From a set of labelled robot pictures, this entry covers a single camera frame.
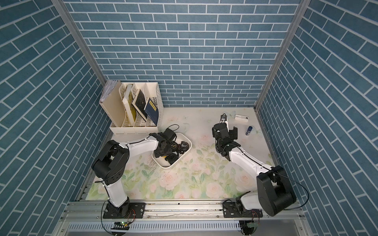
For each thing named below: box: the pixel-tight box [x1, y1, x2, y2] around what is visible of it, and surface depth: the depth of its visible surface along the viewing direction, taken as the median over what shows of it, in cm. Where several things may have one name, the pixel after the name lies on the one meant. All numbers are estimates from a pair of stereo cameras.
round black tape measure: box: [178, 141, 189, 155], surface depth 96 cm
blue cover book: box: [143, 97, 159, 127], surface depth 106 cm
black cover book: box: [131, 88, 149, 122], surface depth 101 cm
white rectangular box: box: [234, 114, 250, 122], surface depth 114 cm
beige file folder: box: [99, 80, 126, 128], surface depth 93 cm
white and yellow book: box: [122, 84, 137, 127], surface depth 97 cm
